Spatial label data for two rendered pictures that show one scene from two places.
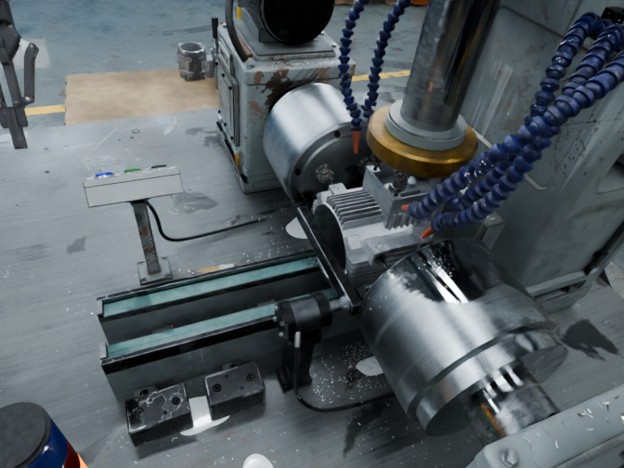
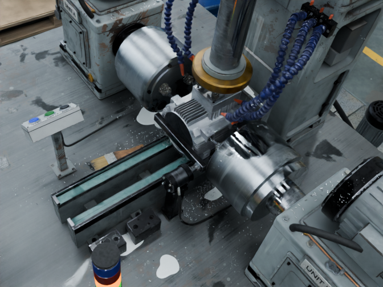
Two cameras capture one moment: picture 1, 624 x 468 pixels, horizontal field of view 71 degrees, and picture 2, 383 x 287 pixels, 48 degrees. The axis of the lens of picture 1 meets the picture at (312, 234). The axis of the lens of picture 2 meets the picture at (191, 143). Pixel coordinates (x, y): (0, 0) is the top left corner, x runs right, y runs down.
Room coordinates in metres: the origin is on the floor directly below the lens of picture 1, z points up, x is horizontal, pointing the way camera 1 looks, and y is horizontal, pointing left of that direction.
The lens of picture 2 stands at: (-0.25, 0.21, 2.09)
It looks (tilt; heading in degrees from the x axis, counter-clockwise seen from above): 52 degrees down; 341
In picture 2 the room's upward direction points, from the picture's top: 11 degrees clockwise
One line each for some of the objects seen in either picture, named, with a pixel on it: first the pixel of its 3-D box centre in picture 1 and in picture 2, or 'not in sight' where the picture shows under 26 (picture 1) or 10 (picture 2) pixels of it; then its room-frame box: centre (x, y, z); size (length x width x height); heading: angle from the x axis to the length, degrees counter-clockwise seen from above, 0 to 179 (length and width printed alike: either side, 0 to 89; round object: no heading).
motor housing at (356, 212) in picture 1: (374, 233); (202, 121); (0.63, -0.12, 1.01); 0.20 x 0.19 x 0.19; 118
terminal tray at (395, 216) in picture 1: (403, 193); (215, 96); (0.65, -0.16, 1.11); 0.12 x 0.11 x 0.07; 118
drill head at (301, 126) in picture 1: (316, 138); (149, 61); (0.91, 0.02, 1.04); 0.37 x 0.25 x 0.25; 28
